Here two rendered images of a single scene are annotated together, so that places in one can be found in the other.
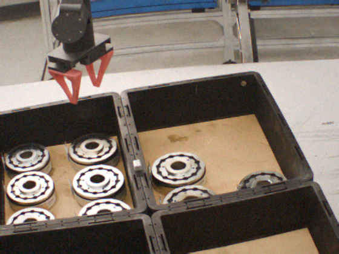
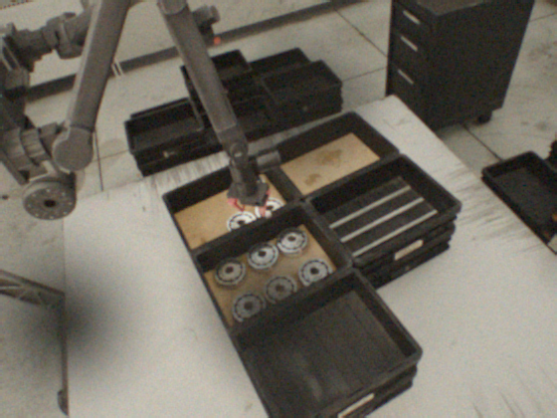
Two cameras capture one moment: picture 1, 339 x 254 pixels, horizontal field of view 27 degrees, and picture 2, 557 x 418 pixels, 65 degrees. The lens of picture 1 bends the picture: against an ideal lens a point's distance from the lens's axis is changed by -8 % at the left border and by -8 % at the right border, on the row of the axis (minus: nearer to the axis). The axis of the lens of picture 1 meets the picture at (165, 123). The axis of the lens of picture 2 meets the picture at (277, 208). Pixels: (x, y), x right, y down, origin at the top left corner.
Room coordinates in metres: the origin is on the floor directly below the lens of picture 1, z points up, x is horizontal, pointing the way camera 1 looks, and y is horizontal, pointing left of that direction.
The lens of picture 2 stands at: (1.24, 0.96, 1.99)
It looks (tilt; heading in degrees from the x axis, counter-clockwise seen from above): 48 degrees down; 257
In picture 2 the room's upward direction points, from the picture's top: 11 degrees counter-clockwise
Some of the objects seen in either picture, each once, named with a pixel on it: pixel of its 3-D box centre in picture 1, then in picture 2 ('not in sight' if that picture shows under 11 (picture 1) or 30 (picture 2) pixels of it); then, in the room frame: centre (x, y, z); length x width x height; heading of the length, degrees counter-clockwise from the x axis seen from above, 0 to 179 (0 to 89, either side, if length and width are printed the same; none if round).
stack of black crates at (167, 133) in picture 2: not in sight; (174, 155); (1.32, -1.10, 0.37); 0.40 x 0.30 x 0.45; 179
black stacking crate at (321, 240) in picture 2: (59, 182); (272, 271); (1.13, 0.21, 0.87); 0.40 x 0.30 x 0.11; 7
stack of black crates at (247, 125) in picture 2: not in sight; (242, 140); (0.91, -1.10, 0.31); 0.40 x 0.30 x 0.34; 179
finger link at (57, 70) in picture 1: (75, 76); (257, 203); (1.11, 0.15, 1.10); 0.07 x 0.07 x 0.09; 52
